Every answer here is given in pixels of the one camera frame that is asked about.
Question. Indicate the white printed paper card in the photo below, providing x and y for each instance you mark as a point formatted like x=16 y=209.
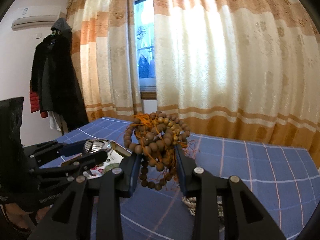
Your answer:
x=97 y=171

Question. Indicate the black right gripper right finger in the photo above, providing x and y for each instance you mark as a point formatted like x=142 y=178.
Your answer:
x=244 y=216

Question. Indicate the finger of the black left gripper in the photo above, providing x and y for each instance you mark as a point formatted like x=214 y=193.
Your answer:
x=62 y=147
x=84 y=162

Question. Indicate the brown wooden bead mala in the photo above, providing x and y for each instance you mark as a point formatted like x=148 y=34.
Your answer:
x=157 y=137

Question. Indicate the white hanging garment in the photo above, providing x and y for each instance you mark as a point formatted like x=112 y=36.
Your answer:
x=54 y=121

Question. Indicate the grey hooded garment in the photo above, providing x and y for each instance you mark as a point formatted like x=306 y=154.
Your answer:
x=61 y=25

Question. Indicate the silver metal wristwatch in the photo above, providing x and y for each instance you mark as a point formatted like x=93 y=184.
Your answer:
x=96 y=145

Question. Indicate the cream orange curtain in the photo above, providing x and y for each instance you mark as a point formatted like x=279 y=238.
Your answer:
x=104 y=57
x=240 y=69

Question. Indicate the right cream orange curtain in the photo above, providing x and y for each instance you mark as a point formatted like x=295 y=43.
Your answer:
x=240 y=69

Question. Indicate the window with frame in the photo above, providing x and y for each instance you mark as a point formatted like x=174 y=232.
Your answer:
x=145 y=48

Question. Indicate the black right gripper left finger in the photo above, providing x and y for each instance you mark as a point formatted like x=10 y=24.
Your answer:
x=71 y=215

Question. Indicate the person's left hand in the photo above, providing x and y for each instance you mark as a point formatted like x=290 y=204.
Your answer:
x=14 y=222

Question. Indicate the red padded jacket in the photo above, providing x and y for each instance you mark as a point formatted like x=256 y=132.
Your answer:
x=35 y=103

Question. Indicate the blue checked bed sheet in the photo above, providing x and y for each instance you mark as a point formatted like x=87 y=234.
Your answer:
x=284 y=179

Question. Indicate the left cream orange curtain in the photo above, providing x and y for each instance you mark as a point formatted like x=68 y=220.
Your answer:
x=104 y=57

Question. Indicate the pink metal jewelry tin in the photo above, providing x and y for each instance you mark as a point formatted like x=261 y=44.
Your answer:
x=115 y=147

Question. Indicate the black hanging coat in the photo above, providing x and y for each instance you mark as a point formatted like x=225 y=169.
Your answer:
x=54 y=82

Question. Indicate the white wall air conditioner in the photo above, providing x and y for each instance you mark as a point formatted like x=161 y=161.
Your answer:
x=36 y=15

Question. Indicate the green jade carving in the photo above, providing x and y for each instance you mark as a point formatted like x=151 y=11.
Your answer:
x=110 y=167

